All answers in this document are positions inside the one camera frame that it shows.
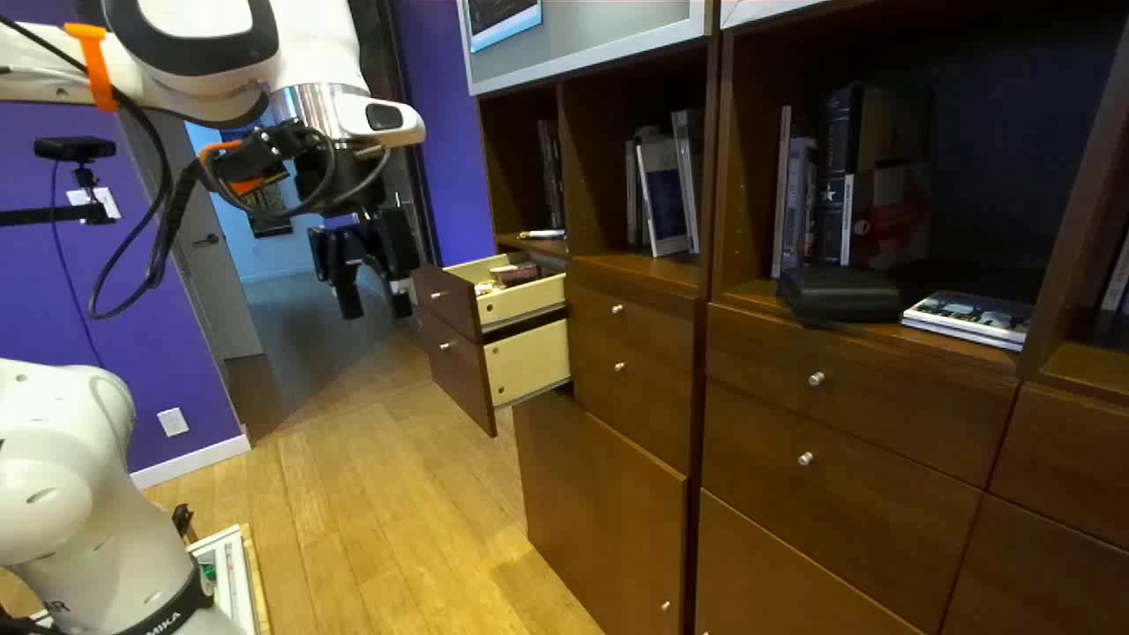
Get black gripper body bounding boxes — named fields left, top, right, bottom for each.
left=308, top=208, right=422, bottom=285

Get shallow open wooden drawer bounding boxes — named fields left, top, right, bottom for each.
left=409, top=248, right=570, bottom=347

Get deep open wooden drawer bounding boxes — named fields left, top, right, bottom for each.
left=416, top=306, right=575, bottom=442

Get brown round drawer item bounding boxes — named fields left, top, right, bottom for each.
left=486, top=258, right=542, bottom=288

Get closed brown wooden drawer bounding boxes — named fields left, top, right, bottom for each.
left=992, top=381, right=1129, bottom=549
left=702, top=304, right=1024, bottom=487
left=702, top=381, right=981, bottom=631
left=563, top=317, right=698, bottom=478
left=563, top=272, right=698, bottom=372

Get brown wooden shelf cabinet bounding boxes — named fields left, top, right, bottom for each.
left=468, top=0, right=1129, bottom=635

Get grey slim book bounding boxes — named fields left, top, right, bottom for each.
left=531, top=116, right=568, bottom=234

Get white baseboard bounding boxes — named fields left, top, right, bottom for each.
left=127, top=432, right=255, bottom=494

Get blue framed picture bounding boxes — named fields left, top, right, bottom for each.
left=461, top=0, right=546, bottom=56

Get brown wooden cabinet door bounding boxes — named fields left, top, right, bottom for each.
left=696, top=492, right=924, bottom=635
left=513, top=390, right=693, bottom=635

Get white upright book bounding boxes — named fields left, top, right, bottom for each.
left=769, top=103, right=796, bottom=283

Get grey upright book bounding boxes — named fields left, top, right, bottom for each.
left=784, top=134, right=823, bottom=274

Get black zipped case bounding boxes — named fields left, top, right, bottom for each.
left=771, top=263, right=909, bottom=328

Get black upright binder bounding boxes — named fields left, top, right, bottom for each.
left=815, top=81, right=860, bottom=272

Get brown red box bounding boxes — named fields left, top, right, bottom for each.
left=849, top=81, right=937, bottom=274

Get white flat book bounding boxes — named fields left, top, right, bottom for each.
left=897, top=288, right=1038, bottom=358

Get white books at cabinet edge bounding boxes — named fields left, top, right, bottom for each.
left=1098, top=234, right=1129, bottom=317

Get dark wall panel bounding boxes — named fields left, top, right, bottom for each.
left=246, top=208, right=296, bottom=240

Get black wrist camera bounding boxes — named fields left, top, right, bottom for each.
left=200, top=120, right=300, bottom=211

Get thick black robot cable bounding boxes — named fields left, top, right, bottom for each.
left=80, top=98, right=204, bottom=326

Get grey board behind frame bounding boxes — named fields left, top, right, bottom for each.
left=621, top=123, right=648, bottom=253

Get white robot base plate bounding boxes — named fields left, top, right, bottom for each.
left=186, top=524, right=275, bottom=635

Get black camera stand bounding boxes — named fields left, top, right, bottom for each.
left=0, top=164, right=127, bottom=234

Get black camera on stand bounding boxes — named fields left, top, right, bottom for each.
left=32, top=134, right=121, bottom=171

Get white board behind frame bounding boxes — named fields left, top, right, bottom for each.
left=668, top=107, right=705, bottom=258

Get orange forearm strap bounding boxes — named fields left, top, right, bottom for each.
left=65, top=18, right=123, bottom=116

